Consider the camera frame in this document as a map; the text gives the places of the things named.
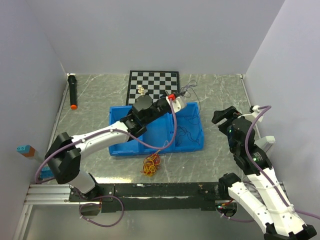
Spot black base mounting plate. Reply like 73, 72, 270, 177
68, 182, 238, 214

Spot black marker orange cap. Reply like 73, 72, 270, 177
67, 74, 78, 110

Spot black white chessboard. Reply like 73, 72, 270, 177
126, 70, 180, 106

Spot purple thin cable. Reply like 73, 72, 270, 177
174, 79, 203, 147

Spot blue lego brick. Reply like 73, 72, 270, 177
39, 167, 54, 179

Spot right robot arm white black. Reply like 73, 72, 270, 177
211, 105, 317, 240

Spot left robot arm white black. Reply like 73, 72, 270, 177
44, 93, 187, 201

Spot cream chess piece front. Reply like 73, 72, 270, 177
139, 88, 145, 96

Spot white grey stand device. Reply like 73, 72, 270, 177
255, 136, 276, 153

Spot blue three-compartment plastic bin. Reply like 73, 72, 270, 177
108, 102, 204, 157

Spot aluminium frame rail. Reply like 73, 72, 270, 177
13, 184, 236, 240

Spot red yellow cable bundle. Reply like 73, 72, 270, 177
140, 141, 170, 178

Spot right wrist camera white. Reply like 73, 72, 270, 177
242, 105, 263, 122

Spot blue brown toy block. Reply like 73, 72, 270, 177
16, 145, 43, 163

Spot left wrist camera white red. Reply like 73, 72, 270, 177
172, 95, 187, 113

